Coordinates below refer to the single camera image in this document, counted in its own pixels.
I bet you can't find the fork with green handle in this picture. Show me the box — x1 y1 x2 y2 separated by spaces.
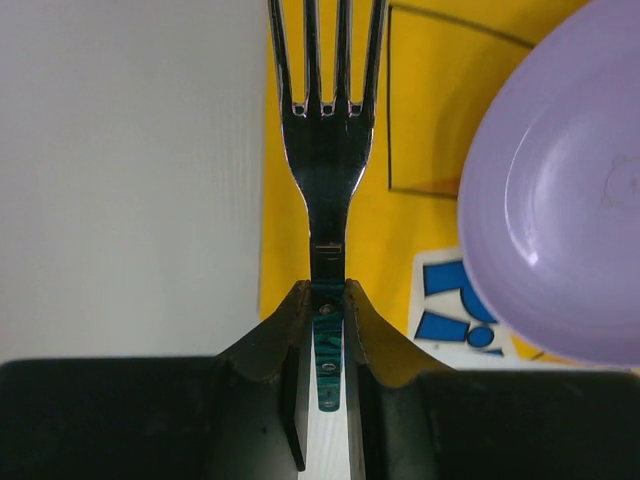
268 1 386 412

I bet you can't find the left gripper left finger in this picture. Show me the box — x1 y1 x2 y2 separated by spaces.
1 281 311 479

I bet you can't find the purple plastic plate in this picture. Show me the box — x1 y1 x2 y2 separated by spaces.
457 1 639 367

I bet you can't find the yellow cloth placemat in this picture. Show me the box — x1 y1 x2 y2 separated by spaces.
258 0 640 369

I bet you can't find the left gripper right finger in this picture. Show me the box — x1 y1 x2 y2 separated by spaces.
344 280 639 479

